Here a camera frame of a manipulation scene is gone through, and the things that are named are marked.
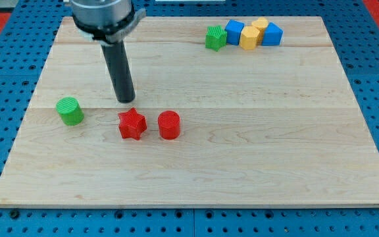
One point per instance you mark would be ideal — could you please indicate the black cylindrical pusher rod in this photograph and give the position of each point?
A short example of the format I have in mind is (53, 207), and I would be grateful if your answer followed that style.
(119, 71)

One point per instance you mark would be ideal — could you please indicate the red star block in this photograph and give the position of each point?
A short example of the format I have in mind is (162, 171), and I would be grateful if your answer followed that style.
(132, 124)

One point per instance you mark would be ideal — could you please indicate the green star block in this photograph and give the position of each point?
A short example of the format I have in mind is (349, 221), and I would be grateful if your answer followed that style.
(215, 37)

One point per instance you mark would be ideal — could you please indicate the green cylinder block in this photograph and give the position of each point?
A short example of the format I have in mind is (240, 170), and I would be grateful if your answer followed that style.
(69, 111)

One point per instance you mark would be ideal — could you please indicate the red cylinder block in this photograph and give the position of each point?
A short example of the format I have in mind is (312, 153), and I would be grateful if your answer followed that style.
(169, 125)

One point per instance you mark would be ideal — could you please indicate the blue cube block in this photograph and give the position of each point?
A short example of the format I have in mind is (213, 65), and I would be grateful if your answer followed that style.
(233, 29)

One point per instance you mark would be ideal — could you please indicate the yellow hexagon block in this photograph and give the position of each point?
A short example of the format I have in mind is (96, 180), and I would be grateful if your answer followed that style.
(249, 37)

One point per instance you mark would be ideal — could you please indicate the yellow heart block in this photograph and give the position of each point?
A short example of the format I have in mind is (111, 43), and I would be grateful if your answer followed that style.
(261, 24)

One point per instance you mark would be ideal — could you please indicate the blue triangle block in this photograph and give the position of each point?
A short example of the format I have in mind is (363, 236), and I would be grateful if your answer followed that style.
(272, 35)

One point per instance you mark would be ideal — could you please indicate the wooden board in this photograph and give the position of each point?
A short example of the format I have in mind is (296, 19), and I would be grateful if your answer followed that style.
(274, 127)

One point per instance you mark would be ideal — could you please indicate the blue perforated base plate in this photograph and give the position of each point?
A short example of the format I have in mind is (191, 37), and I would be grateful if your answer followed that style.
(25, 43)

